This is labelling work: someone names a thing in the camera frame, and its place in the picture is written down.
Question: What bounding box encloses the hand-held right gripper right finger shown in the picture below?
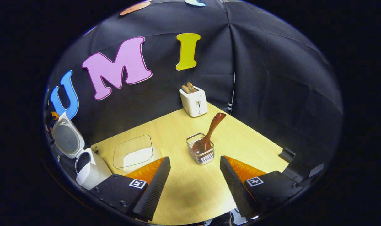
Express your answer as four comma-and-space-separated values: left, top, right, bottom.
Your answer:
220, 155, 304, 218

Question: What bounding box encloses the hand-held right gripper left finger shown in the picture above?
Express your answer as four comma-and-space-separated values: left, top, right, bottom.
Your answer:
90, 156, 171, 222

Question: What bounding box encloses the white rice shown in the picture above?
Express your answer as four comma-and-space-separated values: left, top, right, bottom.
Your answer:
123, 147, 161, 171

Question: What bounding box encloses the wire chopstick holder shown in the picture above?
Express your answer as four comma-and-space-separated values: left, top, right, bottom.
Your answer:
186, 132, 215, 165

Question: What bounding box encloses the brown wooden spoon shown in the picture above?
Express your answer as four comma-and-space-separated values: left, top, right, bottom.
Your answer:
192, 112, 227, 155

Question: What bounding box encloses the white rice cooker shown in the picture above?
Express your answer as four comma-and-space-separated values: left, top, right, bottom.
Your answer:
51, 112, 112, 190

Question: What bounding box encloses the clear plastic box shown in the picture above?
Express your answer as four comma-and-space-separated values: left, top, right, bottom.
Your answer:
113, 135, 162, 173

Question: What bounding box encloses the black table clamp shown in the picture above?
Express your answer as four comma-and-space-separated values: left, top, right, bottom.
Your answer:
279, 148, 296, 162

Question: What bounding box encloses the white toaster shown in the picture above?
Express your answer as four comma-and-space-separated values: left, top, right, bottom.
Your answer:
179, 82, 208, 118

